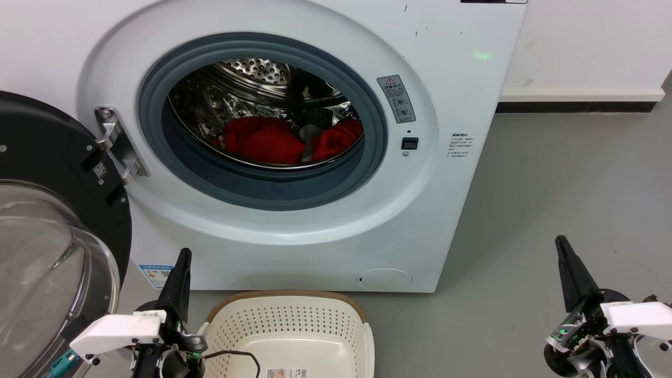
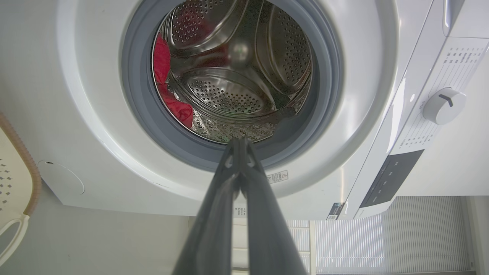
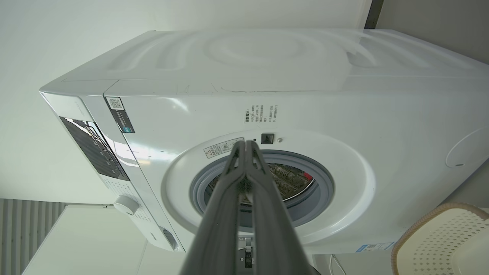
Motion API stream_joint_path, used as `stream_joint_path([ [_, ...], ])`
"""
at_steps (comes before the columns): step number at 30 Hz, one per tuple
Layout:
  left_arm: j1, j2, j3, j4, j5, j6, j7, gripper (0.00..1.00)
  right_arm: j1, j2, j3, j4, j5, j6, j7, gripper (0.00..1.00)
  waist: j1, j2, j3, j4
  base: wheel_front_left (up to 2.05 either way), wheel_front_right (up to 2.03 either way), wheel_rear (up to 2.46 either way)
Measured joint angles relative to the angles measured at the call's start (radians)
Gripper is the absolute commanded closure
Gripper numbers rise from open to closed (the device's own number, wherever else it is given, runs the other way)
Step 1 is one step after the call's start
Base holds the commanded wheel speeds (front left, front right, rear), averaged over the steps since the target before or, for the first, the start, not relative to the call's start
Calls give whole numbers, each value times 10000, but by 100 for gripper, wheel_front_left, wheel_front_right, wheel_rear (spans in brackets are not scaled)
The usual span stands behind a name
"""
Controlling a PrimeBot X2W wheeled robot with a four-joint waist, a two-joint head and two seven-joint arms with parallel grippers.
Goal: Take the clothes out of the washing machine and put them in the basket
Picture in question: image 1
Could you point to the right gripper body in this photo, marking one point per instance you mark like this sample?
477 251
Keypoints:
583 341

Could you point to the blue energy label sticker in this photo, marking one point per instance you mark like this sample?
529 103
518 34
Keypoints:
156 275

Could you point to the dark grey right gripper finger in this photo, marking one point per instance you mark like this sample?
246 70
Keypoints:
575 278

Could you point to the red garment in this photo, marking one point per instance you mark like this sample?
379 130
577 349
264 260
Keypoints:
262 140

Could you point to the teal plastic piece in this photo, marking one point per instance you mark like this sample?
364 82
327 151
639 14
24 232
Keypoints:
62 363

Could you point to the grey warning sticker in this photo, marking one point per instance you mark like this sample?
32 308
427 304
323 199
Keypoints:
396 98

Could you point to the silver metal door hinge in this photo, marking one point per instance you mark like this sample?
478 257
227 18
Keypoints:
118 144

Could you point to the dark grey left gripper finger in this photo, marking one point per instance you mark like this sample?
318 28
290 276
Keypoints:
178 289

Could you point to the round white filter cover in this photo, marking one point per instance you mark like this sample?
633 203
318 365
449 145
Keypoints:
385 279

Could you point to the white and black baseboard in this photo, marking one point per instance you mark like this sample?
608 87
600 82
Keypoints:
577 100

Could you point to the printed barcode label sticker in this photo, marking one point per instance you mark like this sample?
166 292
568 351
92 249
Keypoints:
287 373

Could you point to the grey cloth garment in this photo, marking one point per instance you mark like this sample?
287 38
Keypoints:
311 137

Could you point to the stainless steel washing machine drum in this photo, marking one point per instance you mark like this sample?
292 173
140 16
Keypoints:
257 71

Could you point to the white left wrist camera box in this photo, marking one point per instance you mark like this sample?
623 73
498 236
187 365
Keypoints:
115 332

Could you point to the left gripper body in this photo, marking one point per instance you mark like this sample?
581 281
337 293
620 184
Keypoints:
173 357

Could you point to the black washer door with glass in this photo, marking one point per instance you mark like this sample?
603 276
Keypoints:
52 147

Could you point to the white QR code sticker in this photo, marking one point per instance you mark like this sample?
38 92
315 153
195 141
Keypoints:
100 170

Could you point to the cream perforated laundry basket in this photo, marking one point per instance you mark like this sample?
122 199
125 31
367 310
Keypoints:
294 325

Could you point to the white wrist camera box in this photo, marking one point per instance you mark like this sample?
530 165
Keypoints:
115 332
640 317

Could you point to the white front-load washing machine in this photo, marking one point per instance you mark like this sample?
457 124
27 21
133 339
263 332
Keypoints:
451 210

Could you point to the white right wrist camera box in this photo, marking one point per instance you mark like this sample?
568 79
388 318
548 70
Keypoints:
640 317

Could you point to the grey rubber door gasket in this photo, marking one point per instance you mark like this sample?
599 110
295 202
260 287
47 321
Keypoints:
273 193

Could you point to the black door latch slot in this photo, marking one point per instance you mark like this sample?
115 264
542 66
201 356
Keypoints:
410 143

